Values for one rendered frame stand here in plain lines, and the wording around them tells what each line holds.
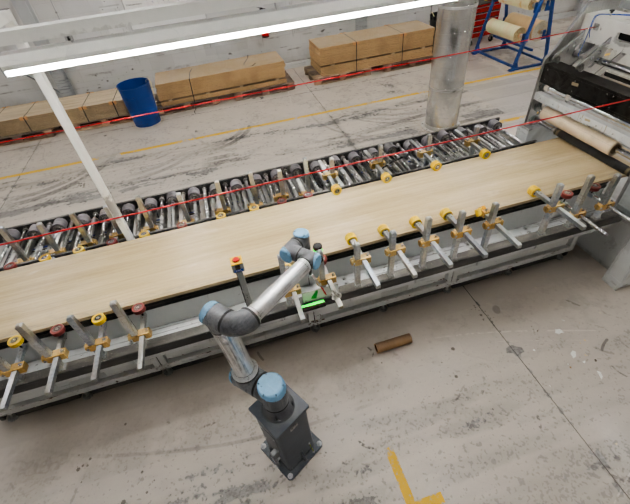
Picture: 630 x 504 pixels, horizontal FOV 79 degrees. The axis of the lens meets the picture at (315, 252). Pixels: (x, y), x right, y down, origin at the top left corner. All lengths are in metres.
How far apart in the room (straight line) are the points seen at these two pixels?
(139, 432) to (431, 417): 2.12
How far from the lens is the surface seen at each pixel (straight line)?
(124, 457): 3.31
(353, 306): 3.30
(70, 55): 2.10
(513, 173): 3.67
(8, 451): 3.84
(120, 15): 2.05
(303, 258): 1.98
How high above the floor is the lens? 2.74
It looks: 43 degrees down
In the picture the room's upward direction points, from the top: 7 degrees counter-clockwise
